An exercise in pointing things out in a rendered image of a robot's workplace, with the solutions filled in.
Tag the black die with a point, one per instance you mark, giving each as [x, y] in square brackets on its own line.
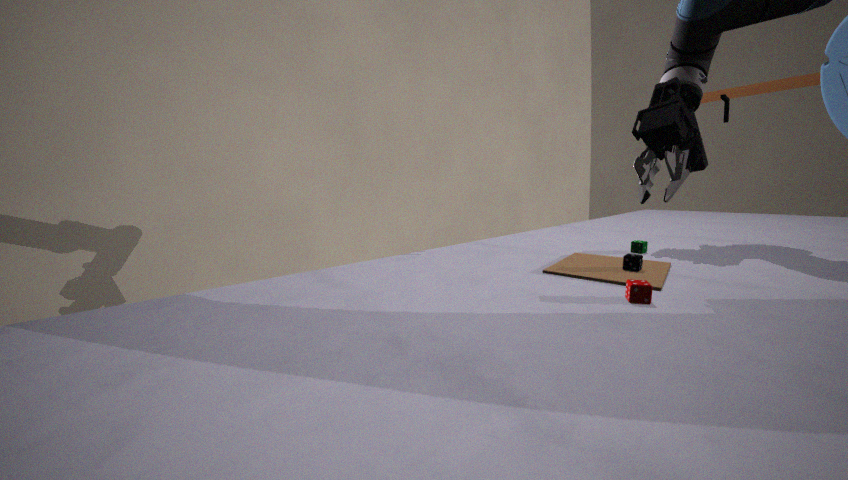
[632, 262]

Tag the red die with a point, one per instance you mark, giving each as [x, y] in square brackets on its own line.
[638, 292]

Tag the green die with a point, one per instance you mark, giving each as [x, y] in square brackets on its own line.
[639, 247]

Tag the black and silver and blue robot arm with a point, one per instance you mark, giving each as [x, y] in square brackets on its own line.
[700, 23]

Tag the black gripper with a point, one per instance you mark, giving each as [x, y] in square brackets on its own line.
[663, 126]

